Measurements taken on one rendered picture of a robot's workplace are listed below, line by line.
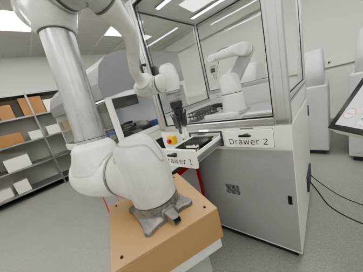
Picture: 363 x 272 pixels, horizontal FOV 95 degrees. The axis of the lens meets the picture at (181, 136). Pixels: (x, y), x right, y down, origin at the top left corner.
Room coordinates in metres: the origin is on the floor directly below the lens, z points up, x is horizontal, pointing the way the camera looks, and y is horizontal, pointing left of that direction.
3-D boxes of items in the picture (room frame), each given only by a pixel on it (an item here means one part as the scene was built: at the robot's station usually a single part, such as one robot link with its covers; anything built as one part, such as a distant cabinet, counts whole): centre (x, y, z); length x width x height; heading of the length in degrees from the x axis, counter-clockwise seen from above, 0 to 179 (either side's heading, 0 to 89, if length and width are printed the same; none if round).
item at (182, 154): (0.95, 0.06, 0.87); 0.29 x 0.02 x 0.11; 47
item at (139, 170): (0.53, 0.15, 1.03); 0.18 x 0.16 x 0.22; 67
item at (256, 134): (0.97, -0.39, 0.87); 0.29 x 0.02 x 0.11; 47
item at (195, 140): (1.10, -0.08, 0.87); 0.22 x 0.18 x 0.06; 137
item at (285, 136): (1.51, -0.52, 0.87); 1.02 x 0.95 x 0.14; 47
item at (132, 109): (2.61, 0.86, 1.13); 1.78 x 1.14 x 0.45; 47
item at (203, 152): (1.11, -0.09, 0.86); 0.40 x 0.26 x 0.06; 137
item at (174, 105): (1.02, -0.02, 1.16); 0.08 x 0.07 x 0.09; 137
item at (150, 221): (0.51, 0.13, 0.90); 0.22 x 0.18 x 0.06; 32
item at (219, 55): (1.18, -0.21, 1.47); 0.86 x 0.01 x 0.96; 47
